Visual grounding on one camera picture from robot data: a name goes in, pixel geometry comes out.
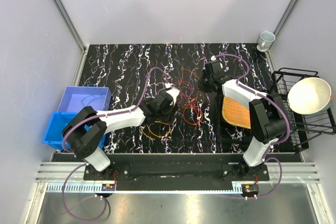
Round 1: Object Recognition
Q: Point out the orange wire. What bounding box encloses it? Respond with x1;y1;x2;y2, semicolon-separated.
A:
141;120;172;139

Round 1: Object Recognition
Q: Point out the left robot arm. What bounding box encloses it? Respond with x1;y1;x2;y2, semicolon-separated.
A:
62;88;180;180

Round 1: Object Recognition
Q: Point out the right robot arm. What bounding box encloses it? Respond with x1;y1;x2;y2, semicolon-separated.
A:
197;59;290;180

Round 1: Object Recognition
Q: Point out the woven bamboo basket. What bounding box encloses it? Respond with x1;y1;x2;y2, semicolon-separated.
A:
222;97;251;130

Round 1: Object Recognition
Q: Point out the white mug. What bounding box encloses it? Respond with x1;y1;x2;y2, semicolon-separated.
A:
257;31;276;52

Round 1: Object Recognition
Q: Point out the lavender plastic bin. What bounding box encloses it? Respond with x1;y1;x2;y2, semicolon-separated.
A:
58;85;112;113

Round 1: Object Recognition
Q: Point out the white bowl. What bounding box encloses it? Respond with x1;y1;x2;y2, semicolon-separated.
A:
287;77;333;115

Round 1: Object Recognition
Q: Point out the blue plastic bin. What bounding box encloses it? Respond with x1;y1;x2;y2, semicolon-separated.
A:
42;111;109;153

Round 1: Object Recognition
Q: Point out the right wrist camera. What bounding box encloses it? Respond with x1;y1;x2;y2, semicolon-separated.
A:
211;56;223;69

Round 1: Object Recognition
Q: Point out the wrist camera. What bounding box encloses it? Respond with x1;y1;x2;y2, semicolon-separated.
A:
211;56;223;69
165;83;180;105

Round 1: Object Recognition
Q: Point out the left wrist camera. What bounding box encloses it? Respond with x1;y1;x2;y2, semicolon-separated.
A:
165;83;180;105

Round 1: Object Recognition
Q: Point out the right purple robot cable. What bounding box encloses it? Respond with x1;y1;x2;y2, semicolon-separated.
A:
212;54;292;200

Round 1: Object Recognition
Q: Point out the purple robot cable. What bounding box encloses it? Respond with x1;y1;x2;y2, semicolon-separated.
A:
61;67;171;222
212;54;292;200

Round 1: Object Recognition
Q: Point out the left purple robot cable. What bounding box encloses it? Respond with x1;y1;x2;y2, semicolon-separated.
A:
61;67;171;222

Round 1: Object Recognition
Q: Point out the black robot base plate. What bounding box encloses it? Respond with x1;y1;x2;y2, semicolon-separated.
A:
83;153;269;182

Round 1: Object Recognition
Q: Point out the black wire dish rack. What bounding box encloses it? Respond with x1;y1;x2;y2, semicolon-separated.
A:
270;68;335;147

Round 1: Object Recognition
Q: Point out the aluminium frame post left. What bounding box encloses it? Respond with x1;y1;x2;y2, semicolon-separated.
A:
38;0;88;52

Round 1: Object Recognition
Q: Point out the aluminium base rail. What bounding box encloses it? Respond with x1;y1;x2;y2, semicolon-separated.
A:
35;162;320;194

